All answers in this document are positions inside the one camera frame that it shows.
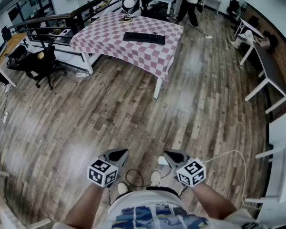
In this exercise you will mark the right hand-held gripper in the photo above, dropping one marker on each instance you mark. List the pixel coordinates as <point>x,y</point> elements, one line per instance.
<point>193,173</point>

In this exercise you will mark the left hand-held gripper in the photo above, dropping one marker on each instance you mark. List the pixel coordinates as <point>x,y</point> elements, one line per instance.
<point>100,173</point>

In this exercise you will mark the black keyboard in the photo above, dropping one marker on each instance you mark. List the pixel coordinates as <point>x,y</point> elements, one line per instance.
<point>144,38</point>

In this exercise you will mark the person's right forearm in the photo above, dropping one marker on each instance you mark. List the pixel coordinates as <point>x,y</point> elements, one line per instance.
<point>212,201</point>

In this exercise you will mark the person's left forearm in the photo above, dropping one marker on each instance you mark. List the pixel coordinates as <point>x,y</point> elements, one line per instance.
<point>83,206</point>

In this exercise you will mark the person's right white shoe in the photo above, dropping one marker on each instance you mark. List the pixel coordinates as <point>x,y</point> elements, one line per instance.
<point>155,178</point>

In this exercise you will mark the person's white shoe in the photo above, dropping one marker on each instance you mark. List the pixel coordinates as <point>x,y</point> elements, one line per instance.
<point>155,178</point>
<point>122,188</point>

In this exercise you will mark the person's left white shoe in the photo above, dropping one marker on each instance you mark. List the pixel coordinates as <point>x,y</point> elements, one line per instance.
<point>122,188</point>

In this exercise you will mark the person's black shorts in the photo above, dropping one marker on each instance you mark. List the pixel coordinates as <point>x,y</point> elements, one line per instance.
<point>162,189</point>

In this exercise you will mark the person's white printed shirt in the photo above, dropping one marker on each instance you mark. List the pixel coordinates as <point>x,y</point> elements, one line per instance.
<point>145,199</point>

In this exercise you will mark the white table under tablecloth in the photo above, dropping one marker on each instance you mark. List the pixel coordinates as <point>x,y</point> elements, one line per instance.
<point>158,89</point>

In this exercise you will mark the clear plastic bottle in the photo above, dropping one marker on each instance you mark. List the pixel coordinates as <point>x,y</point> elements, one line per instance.
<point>82,75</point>

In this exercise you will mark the white power strip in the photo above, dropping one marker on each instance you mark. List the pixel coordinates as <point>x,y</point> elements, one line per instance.
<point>5,117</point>
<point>208,36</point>

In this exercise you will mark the pink checkered tablecloth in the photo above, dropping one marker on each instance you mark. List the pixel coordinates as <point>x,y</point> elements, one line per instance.
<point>109,39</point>

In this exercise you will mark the black office chair yellow patch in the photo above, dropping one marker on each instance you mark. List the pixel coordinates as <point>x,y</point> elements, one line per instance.
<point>43,61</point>

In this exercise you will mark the white table with grey top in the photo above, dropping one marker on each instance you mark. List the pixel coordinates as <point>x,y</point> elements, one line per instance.
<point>271,70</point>

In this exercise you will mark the black stair railing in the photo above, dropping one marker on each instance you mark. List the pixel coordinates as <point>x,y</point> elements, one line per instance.
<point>74,15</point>

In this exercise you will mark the white slanted table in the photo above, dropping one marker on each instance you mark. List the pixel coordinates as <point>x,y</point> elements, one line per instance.
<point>250,27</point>

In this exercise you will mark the wooden desk with white legs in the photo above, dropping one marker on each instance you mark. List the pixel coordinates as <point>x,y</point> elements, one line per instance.
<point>12,44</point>

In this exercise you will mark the gold lamp with white globe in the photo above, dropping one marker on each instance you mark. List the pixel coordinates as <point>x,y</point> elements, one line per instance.
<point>129,2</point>

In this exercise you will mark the small white table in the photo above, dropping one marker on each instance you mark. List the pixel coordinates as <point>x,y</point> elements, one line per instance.
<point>213,0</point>

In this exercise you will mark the standing fan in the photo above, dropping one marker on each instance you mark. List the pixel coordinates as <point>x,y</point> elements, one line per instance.
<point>242,5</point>

